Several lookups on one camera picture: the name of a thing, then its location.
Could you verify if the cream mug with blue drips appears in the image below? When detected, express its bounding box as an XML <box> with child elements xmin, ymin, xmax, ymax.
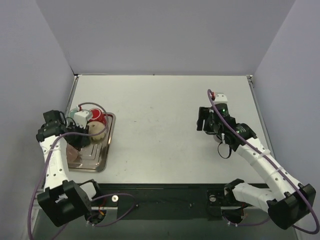
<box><xmin>88</xmin><ymin>121</ymin><xmax>106</xmax><ymax>144</ymax></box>

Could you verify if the red mug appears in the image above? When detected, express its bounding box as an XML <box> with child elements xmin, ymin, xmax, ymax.
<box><xmin>89</xmin><ymin>108</ymin><xmax>108</xmax><ymax>125</ymax></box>

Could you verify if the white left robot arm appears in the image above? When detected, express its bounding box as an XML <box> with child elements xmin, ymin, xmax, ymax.
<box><xmin>36</xmin><ymin>110</ymin><xmax>103</xmax><ymax>227</ymax></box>

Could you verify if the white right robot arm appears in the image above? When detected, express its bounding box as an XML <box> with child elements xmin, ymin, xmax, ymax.
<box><xmin>196</xmin><ymin>103</ymin><xmax>316</xmax><ymax>230</ymax></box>

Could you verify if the pink mug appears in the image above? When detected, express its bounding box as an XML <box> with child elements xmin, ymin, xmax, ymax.
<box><xmin>66</xmin><ymin>144</ymin><xmax>81</xmax><ymax>163</ymax></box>

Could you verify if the teal green mug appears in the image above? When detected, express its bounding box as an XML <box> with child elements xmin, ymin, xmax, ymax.
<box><xmin>68</xmin><ymin>107</ymin><xmax>79</xmax><ymax>119</ymax></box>

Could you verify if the stainless steel tray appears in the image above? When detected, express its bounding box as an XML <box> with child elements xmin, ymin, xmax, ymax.
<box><xmin>67</xmin><ymin>112</ymin><xmax>116</xmax><ymax>173</ymax></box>

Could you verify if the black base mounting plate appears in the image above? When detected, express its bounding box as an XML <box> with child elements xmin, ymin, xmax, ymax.
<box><xmin>72</xmin><ymin>183</ymin><xmax>253</xmax><ymax>221</ymax></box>

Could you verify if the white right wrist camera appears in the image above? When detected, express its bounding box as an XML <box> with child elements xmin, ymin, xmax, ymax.
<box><xmin>211</xmin><ymin>92</ymin><xmax>228</xmax><ymax>105</ymax></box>

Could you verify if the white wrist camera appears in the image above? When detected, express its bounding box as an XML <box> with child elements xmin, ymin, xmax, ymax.
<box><xmin>211</xmin><ymin>92</ymin><xmax>228</xmax><ymax>105</ymax></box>
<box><xmin>73</xmin><ymin>110</ymin><xmax>93</xmax><ymax>129</ymax></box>

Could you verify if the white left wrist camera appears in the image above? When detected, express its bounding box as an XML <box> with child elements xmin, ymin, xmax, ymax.
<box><xmin>73</xmin><ymin>110</ymin><xmax>93</xmax><ymax>129</ymax></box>

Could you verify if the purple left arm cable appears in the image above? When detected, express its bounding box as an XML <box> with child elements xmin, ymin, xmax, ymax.
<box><xmin>27</xmin><ymin>101</ymin><xmax>138</xmax><ymax>240</ymax></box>

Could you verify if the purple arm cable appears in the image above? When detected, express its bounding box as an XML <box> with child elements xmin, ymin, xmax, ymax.
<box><xmin>206</xmin><ymin>88</ymin><xmax>318</xmax><ymax>233</ymax></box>
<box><xmin>27</xmin><ymin>101</ymin><xmax>138</xmax><ymax>240</ymax></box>

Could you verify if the aluminium table edge rail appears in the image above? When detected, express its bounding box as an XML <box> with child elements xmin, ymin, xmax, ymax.
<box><xmin>246</xmin><ymin>75</ymin><xmax>275</xmax><ymax>157</ymax></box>

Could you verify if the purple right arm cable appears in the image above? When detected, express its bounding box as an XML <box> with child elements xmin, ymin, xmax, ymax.
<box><xmin>206</xmin><ymin>88</ymin><xmax>318</xmax><ymax>233</ymax></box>

